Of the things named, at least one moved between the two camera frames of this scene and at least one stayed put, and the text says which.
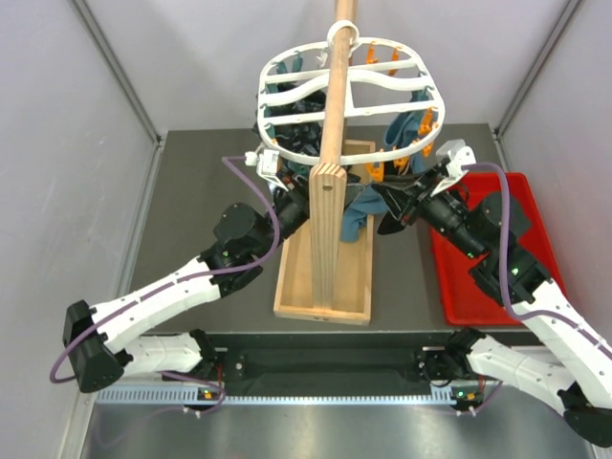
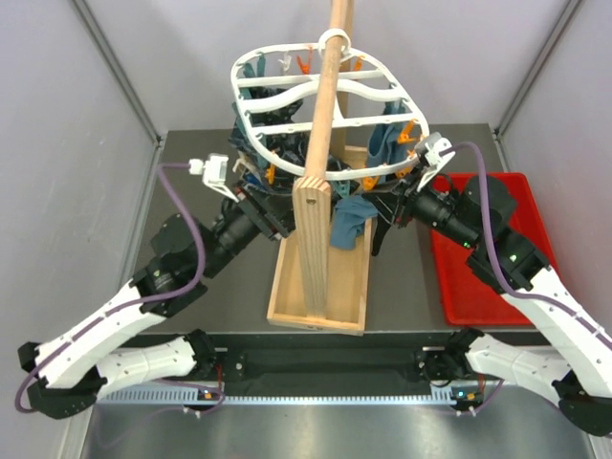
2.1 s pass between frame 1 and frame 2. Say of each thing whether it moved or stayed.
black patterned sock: moved
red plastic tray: stayed
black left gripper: moved
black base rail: stayed
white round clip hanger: moved
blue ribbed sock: moved
